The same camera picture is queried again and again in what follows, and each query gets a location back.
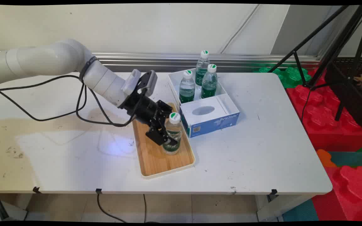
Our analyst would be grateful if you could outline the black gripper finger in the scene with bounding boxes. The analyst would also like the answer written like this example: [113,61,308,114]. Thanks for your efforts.
[156,100,173,122]
[145,124,179,148]

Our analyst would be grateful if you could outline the black velcro strap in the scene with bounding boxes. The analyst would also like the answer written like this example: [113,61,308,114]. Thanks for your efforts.
[79,56,99,83]

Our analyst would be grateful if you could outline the green foam pieces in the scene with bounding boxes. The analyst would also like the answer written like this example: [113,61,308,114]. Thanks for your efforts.
[253,66,312,89]

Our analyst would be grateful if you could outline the water bottle with Chinese label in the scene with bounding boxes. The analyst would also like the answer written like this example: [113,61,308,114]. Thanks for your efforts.
[162,112,183,155]

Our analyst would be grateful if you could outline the black tripod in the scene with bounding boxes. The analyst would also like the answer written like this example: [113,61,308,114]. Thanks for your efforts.
[267,4,362,121]

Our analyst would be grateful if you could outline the bamboo tray with white rim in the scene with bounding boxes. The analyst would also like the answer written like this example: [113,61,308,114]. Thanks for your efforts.
[131,102,196,180]

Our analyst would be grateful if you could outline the white table leg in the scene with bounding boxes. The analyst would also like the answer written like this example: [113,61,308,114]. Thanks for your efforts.
[256,194,314,222]

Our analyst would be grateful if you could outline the blue white cardboard box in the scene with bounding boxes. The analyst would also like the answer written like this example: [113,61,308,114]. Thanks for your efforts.
[167,68,241,138]

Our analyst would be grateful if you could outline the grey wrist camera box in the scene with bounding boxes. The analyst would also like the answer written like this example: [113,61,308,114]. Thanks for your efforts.
[121,69,157,97]

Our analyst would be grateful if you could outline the orange foam piece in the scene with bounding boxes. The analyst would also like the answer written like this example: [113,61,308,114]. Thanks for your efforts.
[316,149,337,168]

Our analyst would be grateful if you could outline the silver metal wall rail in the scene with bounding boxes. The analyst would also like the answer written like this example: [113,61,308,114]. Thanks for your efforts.
[0,51,322,73]

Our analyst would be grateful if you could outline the black camera cable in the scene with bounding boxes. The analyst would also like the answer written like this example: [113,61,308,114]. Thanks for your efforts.
[0,74,147,127]
[0,83,88,122]

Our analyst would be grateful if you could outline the teal foam mat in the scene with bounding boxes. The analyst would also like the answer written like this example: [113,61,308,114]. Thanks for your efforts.
[325,151,362,170]

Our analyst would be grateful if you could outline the black mesh crate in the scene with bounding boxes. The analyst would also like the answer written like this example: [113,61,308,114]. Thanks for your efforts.
[324,56,362,129]

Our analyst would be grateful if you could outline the thin black tripod cable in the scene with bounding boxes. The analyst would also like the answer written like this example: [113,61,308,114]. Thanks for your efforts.
[301,87,314,123]

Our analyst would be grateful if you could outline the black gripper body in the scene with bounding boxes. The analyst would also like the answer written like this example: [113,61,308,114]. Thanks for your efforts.
[118,93,160,126]

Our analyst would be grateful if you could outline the large red foam block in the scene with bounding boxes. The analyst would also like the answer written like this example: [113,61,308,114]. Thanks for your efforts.
[286,67,362,152]

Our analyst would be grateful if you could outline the green label water bottle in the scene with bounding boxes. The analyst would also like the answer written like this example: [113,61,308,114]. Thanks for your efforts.
[179,70,196,104]
[200,64,218,100]
[195,50,211,87]

